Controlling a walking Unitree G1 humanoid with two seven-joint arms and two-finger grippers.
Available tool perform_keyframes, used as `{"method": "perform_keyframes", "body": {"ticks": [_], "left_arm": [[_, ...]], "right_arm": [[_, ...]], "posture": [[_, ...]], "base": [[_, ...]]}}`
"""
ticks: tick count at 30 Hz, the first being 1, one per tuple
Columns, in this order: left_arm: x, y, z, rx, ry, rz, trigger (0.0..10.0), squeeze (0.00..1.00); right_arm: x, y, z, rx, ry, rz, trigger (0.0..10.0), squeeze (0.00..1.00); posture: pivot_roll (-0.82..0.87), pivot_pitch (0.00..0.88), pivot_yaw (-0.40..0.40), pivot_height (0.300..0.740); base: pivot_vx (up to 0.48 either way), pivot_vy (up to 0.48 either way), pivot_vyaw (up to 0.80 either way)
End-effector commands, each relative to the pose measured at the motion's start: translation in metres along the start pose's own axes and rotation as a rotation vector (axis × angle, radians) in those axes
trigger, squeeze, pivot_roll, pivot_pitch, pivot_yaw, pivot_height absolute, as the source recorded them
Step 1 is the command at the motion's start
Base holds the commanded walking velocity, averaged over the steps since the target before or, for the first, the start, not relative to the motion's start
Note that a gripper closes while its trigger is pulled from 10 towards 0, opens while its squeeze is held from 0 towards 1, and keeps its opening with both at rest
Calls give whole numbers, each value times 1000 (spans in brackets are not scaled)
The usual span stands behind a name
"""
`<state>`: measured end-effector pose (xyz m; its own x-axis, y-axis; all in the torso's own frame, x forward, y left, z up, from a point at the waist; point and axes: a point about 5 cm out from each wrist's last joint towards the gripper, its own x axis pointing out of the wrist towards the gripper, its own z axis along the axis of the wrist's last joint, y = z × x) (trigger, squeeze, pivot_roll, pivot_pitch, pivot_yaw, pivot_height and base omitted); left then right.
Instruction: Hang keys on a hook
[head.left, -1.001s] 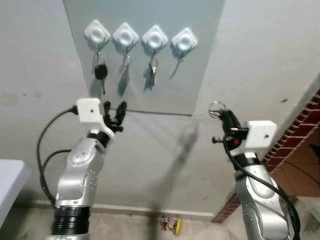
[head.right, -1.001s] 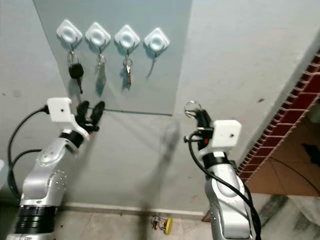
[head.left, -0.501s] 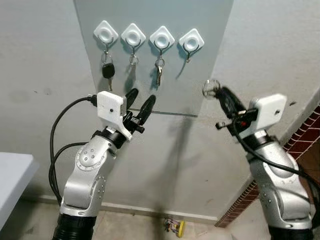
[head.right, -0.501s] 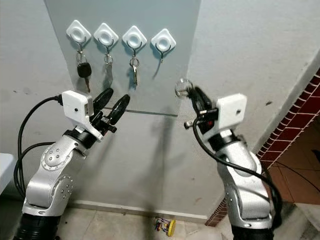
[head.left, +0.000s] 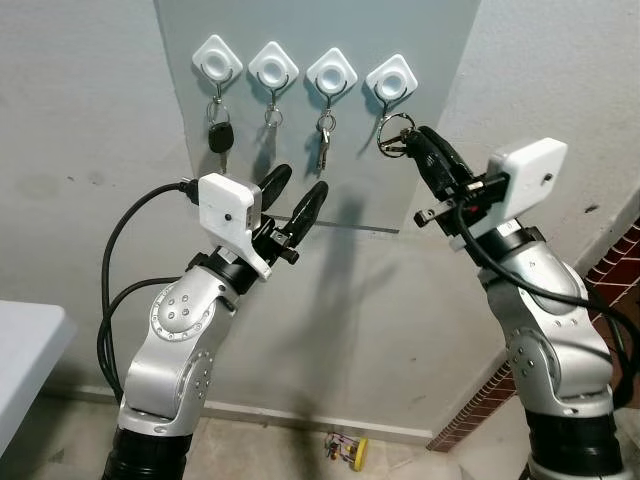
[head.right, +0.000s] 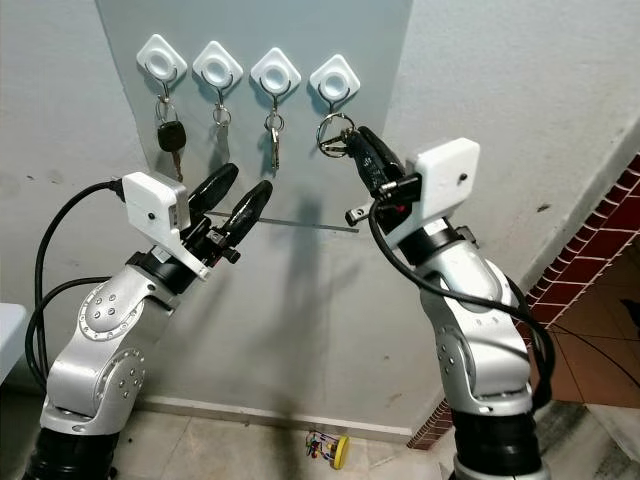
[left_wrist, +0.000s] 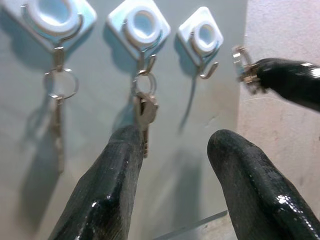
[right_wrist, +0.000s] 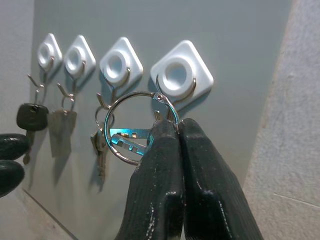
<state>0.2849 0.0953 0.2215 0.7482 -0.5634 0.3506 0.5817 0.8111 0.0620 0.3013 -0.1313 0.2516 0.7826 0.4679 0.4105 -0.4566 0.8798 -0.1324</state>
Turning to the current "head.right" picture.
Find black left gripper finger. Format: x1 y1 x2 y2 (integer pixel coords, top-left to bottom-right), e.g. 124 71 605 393
228 180 273 244
190 163 239 216

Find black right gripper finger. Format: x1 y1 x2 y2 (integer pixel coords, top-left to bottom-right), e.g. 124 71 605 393
355 126 406 187
345 134 391 196

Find silver keys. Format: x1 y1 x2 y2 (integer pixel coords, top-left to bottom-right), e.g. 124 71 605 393
315 111 359 160

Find black car key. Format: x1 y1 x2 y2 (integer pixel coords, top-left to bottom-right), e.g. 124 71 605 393
155 95 187 182

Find slim silver key bunch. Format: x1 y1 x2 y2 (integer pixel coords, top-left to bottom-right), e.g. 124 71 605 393
262 108 287 172

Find small yellow toy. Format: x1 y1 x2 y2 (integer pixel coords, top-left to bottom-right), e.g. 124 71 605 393
306 429 350 470

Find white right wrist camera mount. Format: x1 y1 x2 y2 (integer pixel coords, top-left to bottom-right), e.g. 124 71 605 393
388 137 482 248

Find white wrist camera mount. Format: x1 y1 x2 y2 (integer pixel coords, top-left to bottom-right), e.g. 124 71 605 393
388 137 482 248
121 171 212 281

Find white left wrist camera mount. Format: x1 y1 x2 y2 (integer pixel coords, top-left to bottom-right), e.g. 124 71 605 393
121 171 212 281

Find small silver key ring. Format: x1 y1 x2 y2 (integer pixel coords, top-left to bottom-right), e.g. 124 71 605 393
210 100 234 131

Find white diamond wall hook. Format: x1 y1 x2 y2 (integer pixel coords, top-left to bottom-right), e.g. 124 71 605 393
307 53 363 116
135 33 190 101
191 39 246 107
249 46 303 113

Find grey wall backing panel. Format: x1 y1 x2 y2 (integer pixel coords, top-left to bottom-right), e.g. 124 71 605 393
94 0 414 234

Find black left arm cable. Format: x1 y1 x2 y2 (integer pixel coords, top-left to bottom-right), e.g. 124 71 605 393
24 179 127 393

